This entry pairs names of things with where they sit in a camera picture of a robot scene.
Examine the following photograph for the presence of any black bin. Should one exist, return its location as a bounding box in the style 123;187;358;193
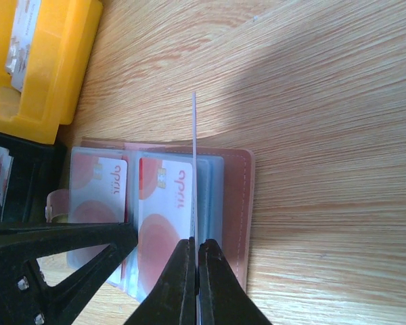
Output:
0;133;67;222

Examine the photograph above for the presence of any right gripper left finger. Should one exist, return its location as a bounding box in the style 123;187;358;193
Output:
125;237;196;325

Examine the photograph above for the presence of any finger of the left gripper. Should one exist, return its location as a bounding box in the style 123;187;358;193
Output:
0;223;137;324

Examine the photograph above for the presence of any white pink card stack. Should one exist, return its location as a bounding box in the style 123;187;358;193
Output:
5;0;41;92

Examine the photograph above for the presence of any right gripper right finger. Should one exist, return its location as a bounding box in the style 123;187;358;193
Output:
198;239;271;325

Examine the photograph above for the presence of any yellow bin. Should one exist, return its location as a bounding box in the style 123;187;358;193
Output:
0;1;103;144

